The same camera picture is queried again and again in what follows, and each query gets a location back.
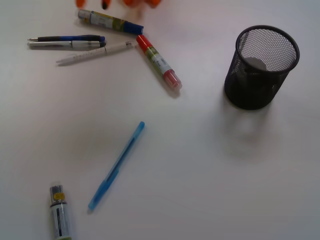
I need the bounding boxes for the light blue ballpoint pen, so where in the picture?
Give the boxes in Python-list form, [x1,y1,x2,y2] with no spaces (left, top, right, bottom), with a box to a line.
[88,121,145,212]

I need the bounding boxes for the black mesh pen holder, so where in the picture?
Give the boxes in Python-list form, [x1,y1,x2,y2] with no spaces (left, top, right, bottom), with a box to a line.
[224,25,300,110]

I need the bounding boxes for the blue black pen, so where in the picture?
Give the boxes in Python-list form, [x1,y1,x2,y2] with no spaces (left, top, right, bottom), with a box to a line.
[28,35,106,42]

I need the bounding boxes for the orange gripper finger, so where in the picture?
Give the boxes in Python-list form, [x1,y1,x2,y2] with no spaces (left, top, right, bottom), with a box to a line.
[101,0,111,10]
[75,0,87,8]

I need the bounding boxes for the silver white pen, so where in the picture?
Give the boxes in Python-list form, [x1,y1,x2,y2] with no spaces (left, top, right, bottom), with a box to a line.
[27,40,106,50]

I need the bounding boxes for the black capped marker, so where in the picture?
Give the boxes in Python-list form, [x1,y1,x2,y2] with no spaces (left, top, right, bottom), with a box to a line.
[49,185,73,240]

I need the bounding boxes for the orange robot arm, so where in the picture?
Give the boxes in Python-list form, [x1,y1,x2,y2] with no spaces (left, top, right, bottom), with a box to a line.
[75,0,161,10]

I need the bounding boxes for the red marker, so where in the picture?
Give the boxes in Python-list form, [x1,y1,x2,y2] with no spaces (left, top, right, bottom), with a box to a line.
[136,34,182,92]

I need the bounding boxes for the black tape roll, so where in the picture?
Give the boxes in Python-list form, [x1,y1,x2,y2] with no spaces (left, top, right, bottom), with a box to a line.
[243,57,267,74]

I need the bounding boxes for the blue capped marker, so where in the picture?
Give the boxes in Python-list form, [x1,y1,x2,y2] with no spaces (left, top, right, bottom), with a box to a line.
[77,9,144,35]

